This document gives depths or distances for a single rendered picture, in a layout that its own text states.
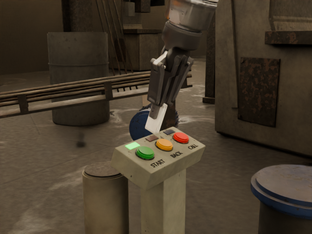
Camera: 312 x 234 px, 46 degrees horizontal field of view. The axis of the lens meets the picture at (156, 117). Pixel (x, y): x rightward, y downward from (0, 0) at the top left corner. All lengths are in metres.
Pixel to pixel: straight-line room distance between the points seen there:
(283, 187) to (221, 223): 0.71
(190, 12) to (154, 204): 0.45
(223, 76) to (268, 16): 0.61
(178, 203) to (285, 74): 1.96
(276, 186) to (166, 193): 0.39
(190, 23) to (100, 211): 0.53
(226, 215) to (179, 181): 0.98
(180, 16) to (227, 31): 2.35
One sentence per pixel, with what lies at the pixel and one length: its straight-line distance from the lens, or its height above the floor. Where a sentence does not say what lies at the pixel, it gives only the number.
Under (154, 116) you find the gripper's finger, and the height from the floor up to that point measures 0.70.
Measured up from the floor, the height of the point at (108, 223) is 0.39.
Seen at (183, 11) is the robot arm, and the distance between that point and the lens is 0.68.
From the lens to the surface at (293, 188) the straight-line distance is 1.14.
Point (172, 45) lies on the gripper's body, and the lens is 0.70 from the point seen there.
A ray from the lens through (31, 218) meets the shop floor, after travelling 1.91.
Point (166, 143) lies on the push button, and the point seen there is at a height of 0.61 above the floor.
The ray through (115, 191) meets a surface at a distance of 0.94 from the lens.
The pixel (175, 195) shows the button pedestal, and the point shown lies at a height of 0.48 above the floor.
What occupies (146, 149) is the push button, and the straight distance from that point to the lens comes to 0.82.
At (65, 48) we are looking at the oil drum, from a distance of 3.48.
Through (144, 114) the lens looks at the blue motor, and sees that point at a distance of 2.58.
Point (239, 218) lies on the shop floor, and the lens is 1.86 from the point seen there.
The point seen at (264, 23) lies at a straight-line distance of 2.85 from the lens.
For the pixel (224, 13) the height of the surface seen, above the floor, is 1.03.
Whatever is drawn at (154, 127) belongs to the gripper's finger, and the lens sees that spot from 0.78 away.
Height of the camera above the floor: 0.87
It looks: 13 degrees down
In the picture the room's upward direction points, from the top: straight up
